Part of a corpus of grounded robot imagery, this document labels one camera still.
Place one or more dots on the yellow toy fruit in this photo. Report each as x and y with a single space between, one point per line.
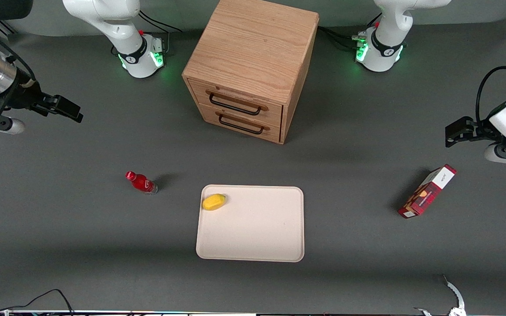
214 202

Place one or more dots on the white serrated plastic strip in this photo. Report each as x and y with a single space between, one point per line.
455 292

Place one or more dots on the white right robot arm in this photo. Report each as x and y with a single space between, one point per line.
121 26

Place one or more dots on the red coke bottle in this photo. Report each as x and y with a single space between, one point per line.
141 182

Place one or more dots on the wooden drawer front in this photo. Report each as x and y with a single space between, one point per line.
275 115
209 115

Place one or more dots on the beige plastic tray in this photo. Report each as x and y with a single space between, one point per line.
253 232

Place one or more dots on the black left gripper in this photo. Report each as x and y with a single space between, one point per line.
475 130

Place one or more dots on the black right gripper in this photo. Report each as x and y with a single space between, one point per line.
28 97

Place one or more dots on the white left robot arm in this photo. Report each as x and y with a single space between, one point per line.
389 26

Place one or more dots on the wooden two-drawer cabinet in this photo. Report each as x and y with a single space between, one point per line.
253 44

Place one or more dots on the red plaid shortbread box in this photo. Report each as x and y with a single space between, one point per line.
426 193

